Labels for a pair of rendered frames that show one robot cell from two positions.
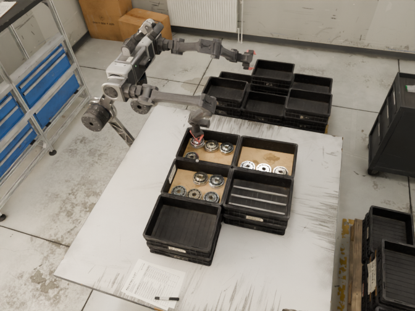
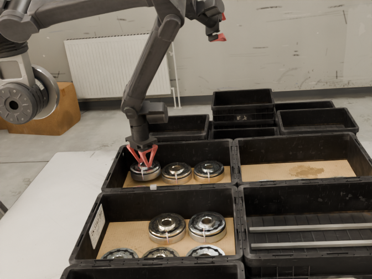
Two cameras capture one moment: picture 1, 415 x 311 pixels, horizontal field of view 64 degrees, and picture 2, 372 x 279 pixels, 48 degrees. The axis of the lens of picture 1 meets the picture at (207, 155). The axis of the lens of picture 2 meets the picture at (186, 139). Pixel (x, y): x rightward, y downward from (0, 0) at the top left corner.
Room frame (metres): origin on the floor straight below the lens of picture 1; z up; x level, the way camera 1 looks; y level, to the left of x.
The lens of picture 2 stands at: (0.40, 0.17, 1.56)
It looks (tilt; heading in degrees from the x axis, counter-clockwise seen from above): 26 degrees down; 348
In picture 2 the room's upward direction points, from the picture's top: 6 degrees counter-clockwise
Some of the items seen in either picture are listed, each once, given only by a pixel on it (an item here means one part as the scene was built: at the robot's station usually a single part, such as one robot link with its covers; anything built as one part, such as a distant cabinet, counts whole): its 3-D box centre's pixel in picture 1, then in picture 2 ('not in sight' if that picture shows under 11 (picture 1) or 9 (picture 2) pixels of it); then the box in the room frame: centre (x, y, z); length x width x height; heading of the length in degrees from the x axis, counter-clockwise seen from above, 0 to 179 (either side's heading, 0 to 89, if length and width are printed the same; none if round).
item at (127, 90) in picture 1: (130, 91); not in sight; (1.55, 0.41, 1.45); 0.09 x 0.08 x 0.12; 159
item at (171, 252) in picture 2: (194, 195); (159, 261); (1.20, 0.11, 0.86); 0.10 x 0.10 x 0.01
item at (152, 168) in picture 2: (197, 140); (144, 166); (1.65, 0.07, 0.88); 0.10 x 0.10 x 0.01
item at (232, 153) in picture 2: (208, 147); (172, 165); (1.55, -0.01, 0.92); 0.40 x 0.30 x 0.02; 72
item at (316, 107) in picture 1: (304, 118); (314, 154); (2.31, -0.97, 0.37); 0.40 x 0.30 x 0.45; 69
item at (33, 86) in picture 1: (51, 86); not in sight; (2.83, 1.53, 0.60); 0.72 x 0.03 x 0.56; 159
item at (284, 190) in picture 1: (258, 197); (321, 234); (1.14, -0.30, 0.87); 0.40 x 0.30 x 0.11; 72
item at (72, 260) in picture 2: (196, 181); (161, 223); (1.26, 0.08, 0.92); 0.40 x 0.30 x 0.02; 72
